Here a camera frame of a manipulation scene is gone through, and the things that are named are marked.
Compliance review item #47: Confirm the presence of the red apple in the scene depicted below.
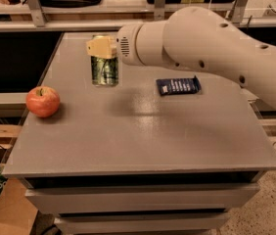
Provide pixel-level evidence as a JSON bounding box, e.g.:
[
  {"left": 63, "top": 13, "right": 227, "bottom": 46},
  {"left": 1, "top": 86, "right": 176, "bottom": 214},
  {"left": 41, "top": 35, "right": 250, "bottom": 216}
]
[{"left": 25, "top": 86, "right": 60, "bottom": 118}]

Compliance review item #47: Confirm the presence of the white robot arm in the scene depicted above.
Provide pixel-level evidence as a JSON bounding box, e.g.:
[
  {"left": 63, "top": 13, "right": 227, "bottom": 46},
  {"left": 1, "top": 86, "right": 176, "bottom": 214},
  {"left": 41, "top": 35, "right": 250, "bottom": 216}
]
[{"left": 86, "top": 7, "right": 276, "bottom": 110}]

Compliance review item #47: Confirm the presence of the dark blue snack bar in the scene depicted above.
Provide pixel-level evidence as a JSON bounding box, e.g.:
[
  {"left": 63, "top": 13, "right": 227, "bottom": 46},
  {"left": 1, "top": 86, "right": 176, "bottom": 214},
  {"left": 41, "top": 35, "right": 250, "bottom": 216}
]
[{"left": 156, "top": 76, "right": 202, "bottom": 96}]

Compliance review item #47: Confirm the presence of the grey drawer cabinet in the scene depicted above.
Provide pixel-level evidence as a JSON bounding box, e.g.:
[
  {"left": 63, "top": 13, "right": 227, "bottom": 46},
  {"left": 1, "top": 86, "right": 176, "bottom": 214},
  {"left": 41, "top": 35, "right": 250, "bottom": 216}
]
[{"left": 2, "top": 170, "right": 276, "bottom": 235}]

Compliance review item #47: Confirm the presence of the black computer mouse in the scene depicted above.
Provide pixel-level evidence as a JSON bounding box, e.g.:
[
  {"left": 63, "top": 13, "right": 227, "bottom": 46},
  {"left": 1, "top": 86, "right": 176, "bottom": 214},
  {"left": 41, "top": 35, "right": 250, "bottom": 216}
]
[{"left": 8, "top": 0, "right": 26, "bottom": 5}]

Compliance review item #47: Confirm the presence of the cardboard box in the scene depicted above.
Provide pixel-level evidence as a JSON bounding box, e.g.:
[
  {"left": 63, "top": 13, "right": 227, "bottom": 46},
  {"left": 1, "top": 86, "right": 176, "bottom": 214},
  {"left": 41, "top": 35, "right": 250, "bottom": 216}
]
[{"left": 0, "top": 124, "right": 38, "bottom": 235}]

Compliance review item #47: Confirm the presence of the metal shelf bracket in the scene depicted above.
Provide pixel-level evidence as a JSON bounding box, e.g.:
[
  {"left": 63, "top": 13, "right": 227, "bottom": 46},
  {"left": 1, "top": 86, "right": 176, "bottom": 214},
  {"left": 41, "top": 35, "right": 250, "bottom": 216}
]
[
  {"left": 27, "top": 0, "right": 45, "bottom": 27},
  {"left": 229, "top": 0, "right": 249, "bottom": 24},
  {"left": 154, "top": 0, "right": 165, "bottom": 21}
]

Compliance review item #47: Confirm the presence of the metal shelf bracket right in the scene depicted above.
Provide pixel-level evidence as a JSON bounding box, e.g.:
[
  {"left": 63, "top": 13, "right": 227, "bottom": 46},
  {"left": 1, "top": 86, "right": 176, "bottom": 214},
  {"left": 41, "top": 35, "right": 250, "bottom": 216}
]
[{"left": 229, "top": 0, "right": 249, "bottom": 24}]

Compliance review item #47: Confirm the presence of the green soda can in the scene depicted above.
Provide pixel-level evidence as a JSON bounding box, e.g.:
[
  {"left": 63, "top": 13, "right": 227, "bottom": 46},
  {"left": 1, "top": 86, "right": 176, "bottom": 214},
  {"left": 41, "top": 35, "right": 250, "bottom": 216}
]
[{"left": 90, "top": 34, "right": 119, "bottom": 87}]

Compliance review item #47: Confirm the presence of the metal shelf bracket middle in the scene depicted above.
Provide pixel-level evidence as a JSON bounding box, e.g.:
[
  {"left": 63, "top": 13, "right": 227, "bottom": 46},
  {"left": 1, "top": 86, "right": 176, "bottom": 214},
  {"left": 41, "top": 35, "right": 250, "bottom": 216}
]
[{"left": 154, "top": 0, "right": 165, "bottom": 21}]

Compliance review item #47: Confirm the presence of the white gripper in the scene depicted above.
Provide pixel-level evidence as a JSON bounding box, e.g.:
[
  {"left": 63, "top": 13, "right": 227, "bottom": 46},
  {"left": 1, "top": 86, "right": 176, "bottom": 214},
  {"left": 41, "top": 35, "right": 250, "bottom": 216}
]
[{"left": 86, "top": 23, "right": 143, "bottom": 66}]

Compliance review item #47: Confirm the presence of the metal shelf bracket left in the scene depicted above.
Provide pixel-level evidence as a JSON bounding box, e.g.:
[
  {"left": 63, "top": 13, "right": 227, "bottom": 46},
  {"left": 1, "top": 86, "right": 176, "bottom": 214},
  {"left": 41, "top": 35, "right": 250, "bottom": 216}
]
[{"left": 27, "top": 0, "right": 45, "bottom": 27}]

